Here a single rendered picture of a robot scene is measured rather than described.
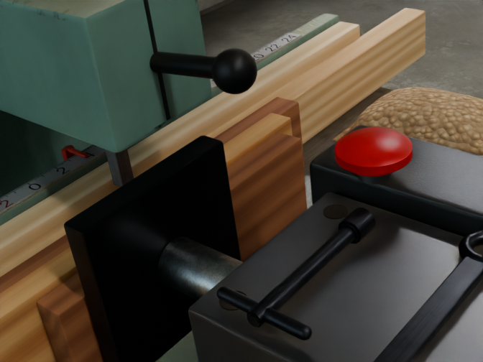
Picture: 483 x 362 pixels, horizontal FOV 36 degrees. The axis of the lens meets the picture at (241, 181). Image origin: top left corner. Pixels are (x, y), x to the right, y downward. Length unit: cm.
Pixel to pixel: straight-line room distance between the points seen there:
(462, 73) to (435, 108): 226
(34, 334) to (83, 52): 13
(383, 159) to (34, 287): 18
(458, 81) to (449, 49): 28
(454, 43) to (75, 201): 268
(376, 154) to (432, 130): 23
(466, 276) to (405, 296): 2
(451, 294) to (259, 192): 20
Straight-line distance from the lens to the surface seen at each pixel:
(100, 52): 34
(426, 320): 24
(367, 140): 29
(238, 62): 32
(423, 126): 52
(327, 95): 56
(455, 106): 53
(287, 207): 45
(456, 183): 30
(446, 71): 281
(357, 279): 26
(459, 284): 26
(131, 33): 35
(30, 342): 37
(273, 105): 50
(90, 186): 44
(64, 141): 64
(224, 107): 50
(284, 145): 44
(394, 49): 63
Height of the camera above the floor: 117
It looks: 32 degrees down
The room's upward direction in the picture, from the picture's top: 8 degrees counter-clockwise
